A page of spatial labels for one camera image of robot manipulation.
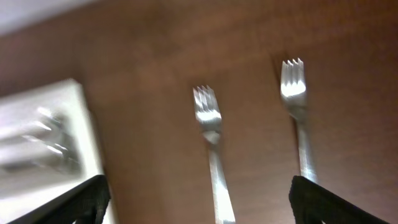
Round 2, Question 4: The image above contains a white plastic cutlery tray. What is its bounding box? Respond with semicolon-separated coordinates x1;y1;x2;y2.
1;79;104;223

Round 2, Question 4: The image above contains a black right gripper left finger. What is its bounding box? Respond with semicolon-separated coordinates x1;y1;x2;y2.
10;174;111;224

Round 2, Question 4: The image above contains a silver fork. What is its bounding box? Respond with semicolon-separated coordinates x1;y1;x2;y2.
193;86;236;224
280;58;318;183

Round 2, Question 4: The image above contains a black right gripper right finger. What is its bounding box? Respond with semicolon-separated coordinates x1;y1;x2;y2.
289;175;387;224

